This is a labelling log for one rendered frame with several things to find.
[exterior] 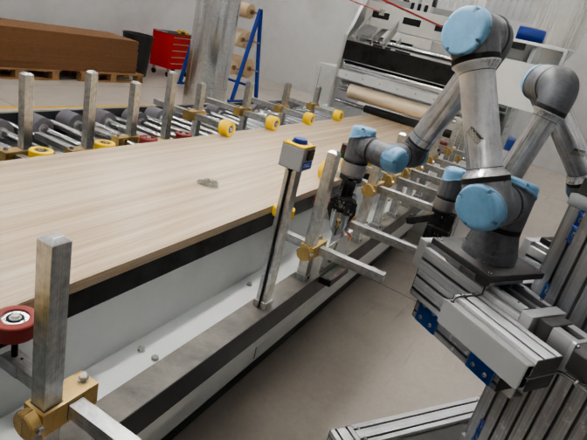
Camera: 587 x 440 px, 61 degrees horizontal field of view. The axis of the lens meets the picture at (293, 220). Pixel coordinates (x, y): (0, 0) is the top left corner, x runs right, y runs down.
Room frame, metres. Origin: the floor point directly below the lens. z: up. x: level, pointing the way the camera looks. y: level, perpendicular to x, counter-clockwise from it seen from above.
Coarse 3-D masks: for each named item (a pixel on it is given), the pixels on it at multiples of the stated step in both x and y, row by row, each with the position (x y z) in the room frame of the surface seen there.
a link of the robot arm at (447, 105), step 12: (456, 84) 1.43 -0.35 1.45; (444, 96) 1.45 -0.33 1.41; (456, 96) 1.43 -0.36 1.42; (432, 108) 1.47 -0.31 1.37; (444, 108) 1.44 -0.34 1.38; (456, 108) 1.44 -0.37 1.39; (420, 120) 1.49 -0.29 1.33; (432, 120) 1.46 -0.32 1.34; (444, 120) 1.45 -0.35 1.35; (420, 132) 1.47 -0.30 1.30; (432, 132) 1.46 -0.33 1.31; (408, 144) 1.49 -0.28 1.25; (420, 144) 1.47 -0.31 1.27; (432, 144) 1.49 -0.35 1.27; (420, 156) 1.49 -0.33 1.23
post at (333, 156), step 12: (336, 156) 1.54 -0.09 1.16; (324, 168) 1.55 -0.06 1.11; (336, 168) 1.56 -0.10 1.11; (324, 180) 1.54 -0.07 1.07; (324, 192) 1.54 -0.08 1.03; (324, 204) 1.54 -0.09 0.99; (312, 216) 1.55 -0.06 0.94; (324, 216) 1.56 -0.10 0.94; (312, 228) 1.54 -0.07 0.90; (312, 240) 1.54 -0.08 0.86; (300, 264) 1.55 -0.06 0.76
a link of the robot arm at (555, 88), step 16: (544, 80) 1.58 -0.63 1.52; (560, 80) 1.55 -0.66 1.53; (576, 80) 1.56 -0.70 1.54; (544, 96) 1.54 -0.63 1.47; (560, 96) 1.52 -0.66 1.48; (576, 96) 1.54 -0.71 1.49; (544, 112) 1.53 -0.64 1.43; (560, 112) 1.52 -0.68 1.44; (528, 128) 1.54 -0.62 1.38; (544, 128) 1.52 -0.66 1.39; (528, 144) 1.53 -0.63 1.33; (512, 160) 1.54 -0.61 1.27; (528, 160) 1.53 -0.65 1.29
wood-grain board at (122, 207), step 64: (256, 128) 2.83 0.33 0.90; (320, 128) 3.29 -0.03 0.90; (384, 128) 3.93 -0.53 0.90; (0, 192) 1.25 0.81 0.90; (64, 192) 1.35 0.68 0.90; (128, 192) 1.46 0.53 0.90; (192, 192) 1.60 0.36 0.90; (256, 192) 1.75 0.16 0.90; (0, 256) 0.94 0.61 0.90; (128, 256) 1.07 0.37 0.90
